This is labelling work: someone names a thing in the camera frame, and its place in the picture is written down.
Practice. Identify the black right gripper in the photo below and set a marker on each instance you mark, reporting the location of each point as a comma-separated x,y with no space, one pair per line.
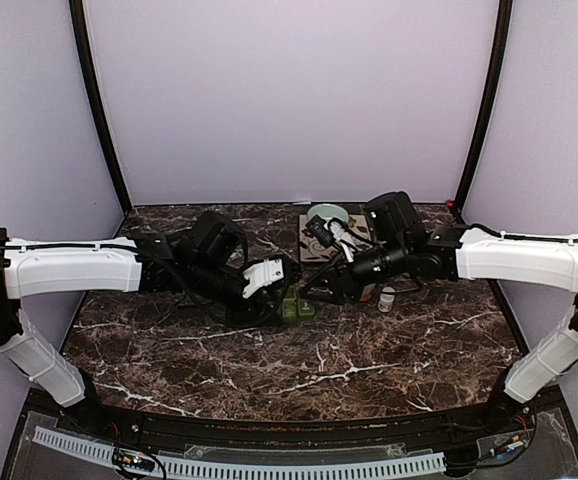
340,277

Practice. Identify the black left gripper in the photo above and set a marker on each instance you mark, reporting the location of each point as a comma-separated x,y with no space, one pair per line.
248,316

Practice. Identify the green pill organizer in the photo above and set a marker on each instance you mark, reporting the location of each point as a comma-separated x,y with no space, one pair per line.
295,309

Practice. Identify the orange grey-capped pill bottle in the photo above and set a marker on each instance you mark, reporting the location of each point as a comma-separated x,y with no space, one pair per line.
367,293

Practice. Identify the small white pill bottle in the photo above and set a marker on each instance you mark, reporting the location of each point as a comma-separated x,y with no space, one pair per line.
386,299

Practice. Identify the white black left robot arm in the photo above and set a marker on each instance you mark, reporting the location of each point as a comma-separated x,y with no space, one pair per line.
194,261

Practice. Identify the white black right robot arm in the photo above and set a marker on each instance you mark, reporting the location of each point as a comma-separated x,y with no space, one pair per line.
402,245

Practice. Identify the floral square ceramic plate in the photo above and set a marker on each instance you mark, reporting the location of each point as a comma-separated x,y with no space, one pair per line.
311,251

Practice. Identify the plain teal ceramic bowl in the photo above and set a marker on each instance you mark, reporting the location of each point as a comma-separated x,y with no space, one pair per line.
328,211

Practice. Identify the left circuit board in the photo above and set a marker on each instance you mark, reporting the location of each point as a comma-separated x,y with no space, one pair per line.
131,460

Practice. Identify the circuit board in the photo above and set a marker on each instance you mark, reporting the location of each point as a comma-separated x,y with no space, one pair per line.
131,460
508,444

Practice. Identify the right circuit board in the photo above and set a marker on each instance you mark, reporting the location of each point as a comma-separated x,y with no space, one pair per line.
508,444

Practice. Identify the white slotted cable duct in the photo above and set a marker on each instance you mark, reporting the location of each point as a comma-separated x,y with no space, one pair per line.
204,462

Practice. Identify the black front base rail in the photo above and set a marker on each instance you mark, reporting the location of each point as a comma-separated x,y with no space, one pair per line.
147,424

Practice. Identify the black right corner post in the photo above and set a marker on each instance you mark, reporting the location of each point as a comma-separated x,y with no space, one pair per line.
490,89

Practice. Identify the black corner post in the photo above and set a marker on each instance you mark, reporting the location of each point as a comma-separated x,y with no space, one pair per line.
490,89
95,101

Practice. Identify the black left corner post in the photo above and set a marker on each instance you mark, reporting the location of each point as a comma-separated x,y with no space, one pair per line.
95,101

